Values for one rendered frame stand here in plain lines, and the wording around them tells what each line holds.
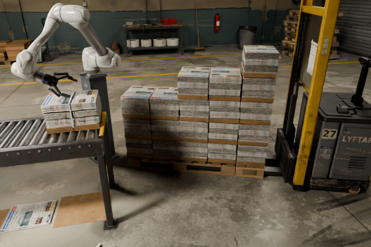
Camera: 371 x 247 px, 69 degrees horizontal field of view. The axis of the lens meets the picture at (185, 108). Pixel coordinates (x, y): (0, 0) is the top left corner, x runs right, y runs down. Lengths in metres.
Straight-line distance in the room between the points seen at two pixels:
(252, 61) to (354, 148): 1.17
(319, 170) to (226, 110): 1.01
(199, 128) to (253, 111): 0.55
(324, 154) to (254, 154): 0.62
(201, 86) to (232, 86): 0.28
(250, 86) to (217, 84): 0.29
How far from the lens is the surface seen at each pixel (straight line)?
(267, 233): 2.45
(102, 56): 2.70
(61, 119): 2.19
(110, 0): 9.12
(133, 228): 2.44
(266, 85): 2.52
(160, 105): 2.64
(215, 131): 2.69
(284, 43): 9.07
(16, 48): 8.62
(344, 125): 2.68
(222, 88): 2.51
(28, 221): 2.78
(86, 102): 2.10
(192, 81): 2.51
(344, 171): 2.92
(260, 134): 2.71
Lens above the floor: 1.75
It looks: 23 degrees down
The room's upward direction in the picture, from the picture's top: straight up
